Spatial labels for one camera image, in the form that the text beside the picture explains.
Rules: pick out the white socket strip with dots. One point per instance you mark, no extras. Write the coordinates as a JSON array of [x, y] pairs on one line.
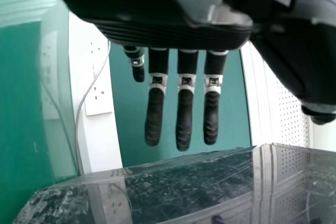
[[101, 103]]

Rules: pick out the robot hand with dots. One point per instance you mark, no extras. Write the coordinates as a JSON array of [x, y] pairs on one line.
[[157, 11]]

